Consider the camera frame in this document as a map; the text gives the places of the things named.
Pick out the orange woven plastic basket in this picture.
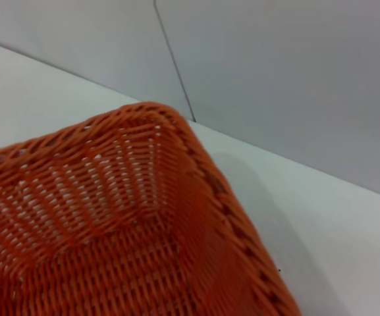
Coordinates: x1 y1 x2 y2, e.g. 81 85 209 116
0 101 304 316

